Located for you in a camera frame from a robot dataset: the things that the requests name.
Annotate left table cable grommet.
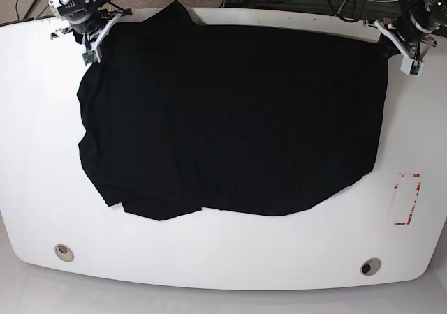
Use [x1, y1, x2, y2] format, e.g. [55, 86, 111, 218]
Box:
[54, 244, 74, 262]

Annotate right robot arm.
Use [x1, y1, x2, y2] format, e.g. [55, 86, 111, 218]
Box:
[48, 0, 133, 64]

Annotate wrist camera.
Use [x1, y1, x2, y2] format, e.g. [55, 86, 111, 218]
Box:
[400, 57, 425, 77]
[82, 50, 101, 66]

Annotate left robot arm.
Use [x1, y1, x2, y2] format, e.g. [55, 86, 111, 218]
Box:
[377, 0, 446, 61]

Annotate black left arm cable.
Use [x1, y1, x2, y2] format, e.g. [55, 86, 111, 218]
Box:
[310, 0, 413, 22]

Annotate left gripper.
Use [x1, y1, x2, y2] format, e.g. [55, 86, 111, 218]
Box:
[363, 15, 437, 62]

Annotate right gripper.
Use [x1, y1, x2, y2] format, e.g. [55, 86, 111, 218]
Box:
[50, 8, 132, 54]

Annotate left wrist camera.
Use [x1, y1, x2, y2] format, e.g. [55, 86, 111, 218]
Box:
[400, 57, 425, 77]

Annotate right table cable grommet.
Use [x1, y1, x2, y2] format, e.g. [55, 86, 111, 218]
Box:
[360, 257, 381, 276]

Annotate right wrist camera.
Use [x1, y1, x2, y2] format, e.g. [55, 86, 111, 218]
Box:
[82, 50, 101, 66]

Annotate table cable grommet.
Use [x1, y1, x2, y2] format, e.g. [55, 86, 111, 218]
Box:
[54, 244, 74, 262]
[360, 257, 381, 276]

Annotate red tape rectangle marking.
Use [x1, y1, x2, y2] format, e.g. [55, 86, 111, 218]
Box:
[391, 173, 422, 226]

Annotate black t-shirt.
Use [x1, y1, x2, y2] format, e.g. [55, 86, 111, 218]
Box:
[78, 2, 388, 220]

